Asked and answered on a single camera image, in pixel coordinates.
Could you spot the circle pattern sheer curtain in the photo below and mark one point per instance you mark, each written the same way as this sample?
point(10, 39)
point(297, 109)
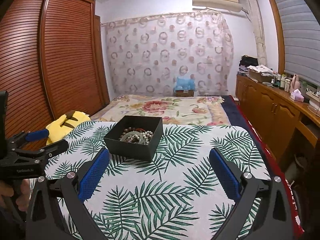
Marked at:
point(145, 55)

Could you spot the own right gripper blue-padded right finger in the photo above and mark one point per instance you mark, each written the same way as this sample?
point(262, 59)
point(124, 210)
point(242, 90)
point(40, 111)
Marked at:
point(228, 180)

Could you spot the brown wooden sideboard cabinet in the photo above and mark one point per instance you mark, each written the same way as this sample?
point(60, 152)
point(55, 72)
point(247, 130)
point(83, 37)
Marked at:
point(286, 127)

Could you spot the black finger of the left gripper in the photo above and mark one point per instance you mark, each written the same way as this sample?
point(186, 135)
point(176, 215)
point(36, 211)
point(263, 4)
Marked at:
point(55, 148)

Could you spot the pale green jade bangle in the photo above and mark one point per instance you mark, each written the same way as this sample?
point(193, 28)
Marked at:
point(133, 137)

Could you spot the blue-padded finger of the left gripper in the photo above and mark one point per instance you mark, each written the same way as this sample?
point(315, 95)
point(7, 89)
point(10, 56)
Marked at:
point(37, 135)

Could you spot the blue plush toy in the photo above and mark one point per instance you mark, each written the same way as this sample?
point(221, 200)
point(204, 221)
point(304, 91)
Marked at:
point(183, 83)

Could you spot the yellow plush toy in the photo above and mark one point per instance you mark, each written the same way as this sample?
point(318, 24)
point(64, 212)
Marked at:
point(59, 128)

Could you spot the black square jewelry box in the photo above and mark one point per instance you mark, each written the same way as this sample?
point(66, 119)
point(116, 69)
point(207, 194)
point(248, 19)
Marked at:
point(150, 127)

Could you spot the floral bed cover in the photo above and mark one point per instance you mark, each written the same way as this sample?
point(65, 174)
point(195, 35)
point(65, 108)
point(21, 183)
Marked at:
point(200, 110)

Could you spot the pink tissue box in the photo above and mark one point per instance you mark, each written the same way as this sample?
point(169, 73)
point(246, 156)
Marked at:
point(296, 95)

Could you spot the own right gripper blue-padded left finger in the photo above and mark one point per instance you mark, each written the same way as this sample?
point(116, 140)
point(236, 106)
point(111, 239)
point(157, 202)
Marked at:
point(91, 172)

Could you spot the pile of clothes on cabinet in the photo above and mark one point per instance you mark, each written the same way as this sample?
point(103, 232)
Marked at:
point(248, 66)

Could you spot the grey window roller blind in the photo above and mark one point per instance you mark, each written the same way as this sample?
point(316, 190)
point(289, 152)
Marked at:
point(301, 39)

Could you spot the cardboard box under toy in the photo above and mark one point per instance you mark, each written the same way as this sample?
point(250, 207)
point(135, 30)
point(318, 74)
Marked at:
point(184, 93)

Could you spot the brown louvered wooden wardrobe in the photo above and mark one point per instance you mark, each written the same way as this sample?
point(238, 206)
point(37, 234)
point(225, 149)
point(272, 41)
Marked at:
point(51, 62)

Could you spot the person's left hand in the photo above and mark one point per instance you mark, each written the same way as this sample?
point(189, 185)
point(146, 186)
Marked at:
point(23, 200)

